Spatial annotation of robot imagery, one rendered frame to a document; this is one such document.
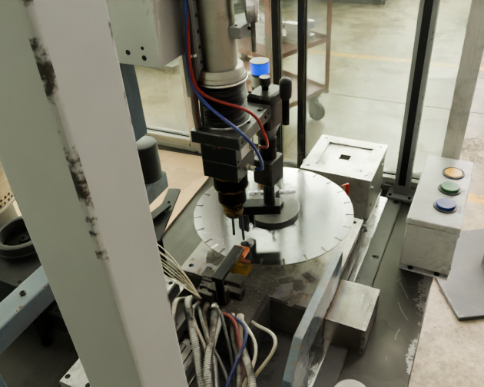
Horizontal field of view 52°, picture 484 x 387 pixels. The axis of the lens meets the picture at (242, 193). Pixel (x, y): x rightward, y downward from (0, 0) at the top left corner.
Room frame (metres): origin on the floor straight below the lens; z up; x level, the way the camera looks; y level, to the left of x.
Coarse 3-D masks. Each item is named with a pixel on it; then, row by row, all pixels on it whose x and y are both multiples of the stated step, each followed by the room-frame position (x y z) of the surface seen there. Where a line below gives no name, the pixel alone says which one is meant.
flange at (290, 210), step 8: (280, 200) 0.82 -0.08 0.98; (288, 200) 0.84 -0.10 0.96; (296, 200) 0.84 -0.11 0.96; (280, 208) 0.81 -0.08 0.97; (288, 208) 0.81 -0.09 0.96; (296, 208) 0.81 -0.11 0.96; (256, 216) 0.80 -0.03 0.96; (264, 216) 0.79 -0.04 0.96; (272, 216) 0.79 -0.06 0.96; (280, 216) 0.79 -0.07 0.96; (288, 216) 0.79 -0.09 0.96; (296, 216) 0.79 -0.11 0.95; (264, 224) 0.77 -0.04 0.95; (272, 224) 0.77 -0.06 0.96; (280, 224) 0.77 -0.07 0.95
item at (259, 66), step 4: (252, 60) 1.14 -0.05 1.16; (256, 60) 1.13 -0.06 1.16; (260, 60) 1.13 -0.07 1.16; (264, 60) 1.13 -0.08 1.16; (268, 60) 1.13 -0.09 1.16; (252, 64) 1.12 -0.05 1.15; (256, 64) 1.11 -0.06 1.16; (260, 64) 1.11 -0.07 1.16; (264, 64) 1.11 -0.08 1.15; (268, 64) 1.12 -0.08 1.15; (252, 68) 1.12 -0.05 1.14; (256, 68) 1.11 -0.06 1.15; (260, 68) 1.11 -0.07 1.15; (264, 68) 1.11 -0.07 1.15; (268, 68) 1.12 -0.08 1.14; (252, 72) 1.12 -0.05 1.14; (256, 72) 1.11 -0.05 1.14; (260, 72) 1.11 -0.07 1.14; (264, 72) 1.11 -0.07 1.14; (268, 72) 1.12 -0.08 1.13
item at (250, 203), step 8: (264, 192) 0.74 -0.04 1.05; (272, 192) 0.74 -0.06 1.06; (248, 200) 0.76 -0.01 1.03; (256, 200) 0.76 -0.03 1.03; (264, 200) 0.74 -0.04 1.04; (272, 200) 0.74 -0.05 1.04; (248, 208) 0.74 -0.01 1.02; (256, 208) 0.74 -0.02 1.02; (264, 208) 0.74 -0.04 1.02; (272, 208) 0.74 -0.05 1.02; (248, 216) 0.74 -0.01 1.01; (248, 224) 0.74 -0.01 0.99
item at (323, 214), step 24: (288, 168) 0.98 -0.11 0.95; (216, 192) 0.91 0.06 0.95; (312, 192) 0.88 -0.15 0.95; (336, 192) 0.87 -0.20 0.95; (216, 216) 0.82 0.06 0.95; (312, 216) 0.79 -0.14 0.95; (336, 216) 0.79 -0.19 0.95; (216, 240) 0.74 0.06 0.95; (240, 240) 0.74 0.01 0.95; (264, 240) 0.73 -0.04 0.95; (288, 240) 0.73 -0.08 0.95; (312, 240) 0.72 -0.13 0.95; (336, 240) 0.71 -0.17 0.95; (264, 264) 0.66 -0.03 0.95; (288, 264) 0.66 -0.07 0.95
